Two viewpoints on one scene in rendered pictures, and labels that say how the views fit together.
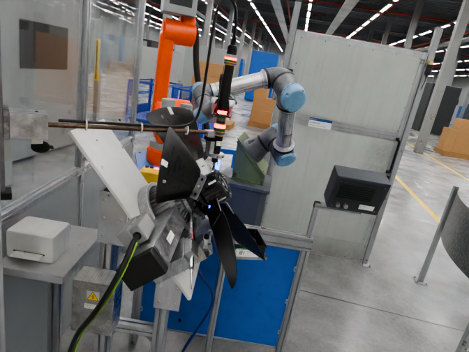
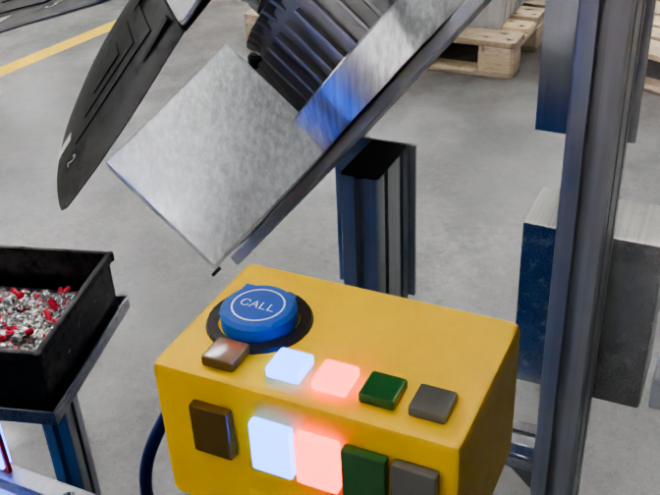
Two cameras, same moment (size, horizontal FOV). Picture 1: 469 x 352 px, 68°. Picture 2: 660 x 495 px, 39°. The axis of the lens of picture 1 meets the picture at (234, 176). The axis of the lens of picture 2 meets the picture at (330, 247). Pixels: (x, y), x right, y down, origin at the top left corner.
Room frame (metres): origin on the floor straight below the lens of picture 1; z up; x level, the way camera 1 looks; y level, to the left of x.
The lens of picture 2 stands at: (1.98, 0.55, 1.35)
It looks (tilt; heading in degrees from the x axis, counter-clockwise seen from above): 32 degrees down; 207
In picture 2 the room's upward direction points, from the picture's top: 3 degrees counter-clockwise
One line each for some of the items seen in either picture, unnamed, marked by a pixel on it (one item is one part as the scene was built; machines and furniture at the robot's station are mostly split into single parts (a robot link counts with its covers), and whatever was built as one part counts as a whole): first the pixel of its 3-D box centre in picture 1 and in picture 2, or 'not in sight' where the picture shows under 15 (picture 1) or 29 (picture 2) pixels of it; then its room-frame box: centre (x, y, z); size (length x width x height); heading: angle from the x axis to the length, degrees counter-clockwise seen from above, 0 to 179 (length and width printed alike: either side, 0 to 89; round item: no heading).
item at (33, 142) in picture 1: (40, 144); not in sight; (0.96, 0.57, 1.33); 0.05 x 0.04 x 0.05; 126
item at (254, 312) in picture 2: not in sight; (259, 315); (1.66, 0.34, 1.08); 0.04 x 0.04 x 0.02
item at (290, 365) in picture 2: not in sight; (290, 365); (1.69, 0.37, 1.08); 0.02 x 0.02 x 0.01; 1
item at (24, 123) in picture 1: (25, 123); not in sight; (0.93, 0.59, 1.39); 0.10 x 0.07 x 0.09; 126
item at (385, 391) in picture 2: not in sight; (383, 390); (1.69, 0.42, 1.08); 0.02 x 0.02 x 0.01; 1
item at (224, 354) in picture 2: not in sight; (225, 354); (1.69, 0.34, 1.08); 0.02 x 0.02 x 0.01; 1
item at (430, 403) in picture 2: not in sight; (432, 404); (1.69, 0.45, 1.08); 0.02 x 0.02 x 0.01; 1
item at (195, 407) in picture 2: not in sight; (212, 429); (1.71, 0.34, 1.04); 0.02 x 0.01 x 0.03; 91
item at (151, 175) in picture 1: (155, 180); (342, 417); (1.66, 0.39, 1.02); 0.16 x 0.10 x 0.11; 91
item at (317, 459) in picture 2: not in sight; (317, 462); (1.71, 0.40, 1.04); 0.02 x 0.01 x 0.03; 91
